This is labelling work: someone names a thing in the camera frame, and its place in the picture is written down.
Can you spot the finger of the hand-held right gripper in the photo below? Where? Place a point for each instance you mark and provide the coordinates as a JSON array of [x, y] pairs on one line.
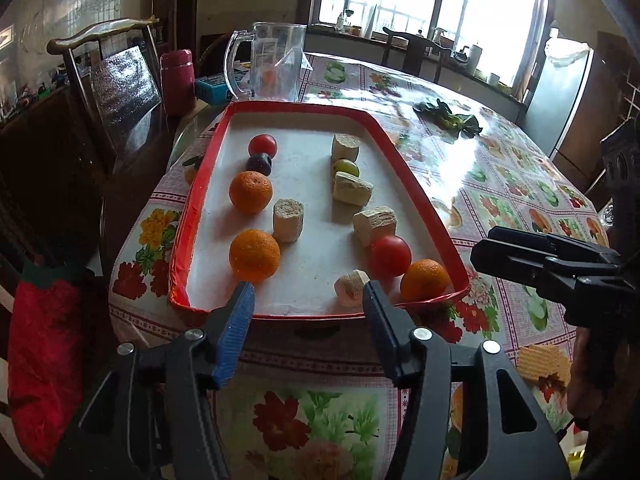
[[510, 267], [530, 240]]

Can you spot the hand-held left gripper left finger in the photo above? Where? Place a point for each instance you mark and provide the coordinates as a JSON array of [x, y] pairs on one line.
[[235, 340]]

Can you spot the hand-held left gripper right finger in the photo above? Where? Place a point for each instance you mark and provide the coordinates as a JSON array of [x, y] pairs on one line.
[[382, 330]]

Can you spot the orange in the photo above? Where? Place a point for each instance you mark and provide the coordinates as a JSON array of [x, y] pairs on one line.
[[251, 192], [254, 256], [425, 280]]

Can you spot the red tomato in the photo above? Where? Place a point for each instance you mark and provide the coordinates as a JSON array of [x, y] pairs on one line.
[[263, 146], [391, 256]]

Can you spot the red tray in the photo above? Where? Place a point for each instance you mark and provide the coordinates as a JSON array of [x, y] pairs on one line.
[[310, 260]]

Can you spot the green round fruit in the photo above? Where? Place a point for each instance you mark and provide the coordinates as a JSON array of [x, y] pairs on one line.
[[347, 168]]

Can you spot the dark purple plum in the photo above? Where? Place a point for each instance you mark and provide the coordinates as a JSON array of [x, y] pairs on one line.
[[259, 165]]

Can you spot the person's right hand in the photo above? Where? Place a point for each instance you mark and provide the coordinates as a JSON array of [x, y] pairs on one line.
[[581, 380]]

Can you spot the floral fruit-print tablecloth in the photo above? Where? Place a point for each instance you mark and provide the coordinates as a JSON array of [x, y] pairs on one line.
[[500, 180]]

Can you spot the wafer biscuit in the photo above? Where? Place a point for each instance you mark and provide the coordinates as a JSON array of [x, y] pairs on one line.
[[542, 362]]

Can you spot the green leafy vegetable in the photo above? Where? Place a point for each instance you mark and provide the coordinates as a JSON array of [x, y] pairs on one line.
[[450, 119]]

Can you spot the white cup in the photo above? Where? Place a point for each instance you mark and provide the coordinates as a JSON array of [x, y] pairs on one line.
[[475, 58]]

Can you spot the red cloth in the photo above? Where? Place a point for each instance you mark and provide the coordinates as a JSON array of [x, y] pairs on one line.
[[45, 350]]

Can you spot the white plastic bag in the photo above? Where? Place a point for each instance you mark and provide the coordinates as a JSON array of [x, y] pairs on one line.
[[567, 52]]

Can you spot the dark kettle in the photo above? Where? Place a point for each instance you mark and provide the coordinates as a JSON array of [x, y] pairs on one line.
[[461, 56]]

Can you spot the dark wooden chair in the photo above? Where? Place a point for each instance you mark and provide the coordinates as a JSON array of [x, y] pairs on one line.
[[415, 55]]

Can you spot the teal box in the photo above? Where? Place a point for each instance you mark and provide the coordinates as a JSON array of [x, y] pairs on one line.
[[212, 90]]

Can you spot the dark wooden cabinet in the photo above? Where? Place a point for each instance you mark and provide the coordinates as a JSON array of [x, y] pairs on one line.
[[45, 170]]

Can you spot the maroon thermos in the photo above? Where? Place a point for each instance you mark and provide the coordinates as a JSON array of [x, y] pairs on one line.
[[177, 82]]

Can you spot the white tapered bottle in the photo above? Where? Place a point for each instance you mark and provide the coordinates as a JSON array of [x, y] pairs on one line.
[[371, 22]]

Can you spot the wooden chair with shiny back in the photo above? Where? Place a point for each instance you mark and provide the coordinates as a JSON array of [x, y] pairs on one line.
[[125, 90]]

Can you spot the clear plastic mug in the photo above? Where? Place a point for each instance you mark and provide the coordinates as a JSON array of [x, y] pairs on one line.
[[275, 60]]

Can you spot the small bottle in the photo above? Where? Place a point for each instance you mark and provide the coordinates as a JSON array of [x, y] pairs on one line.
[[340, 20]]

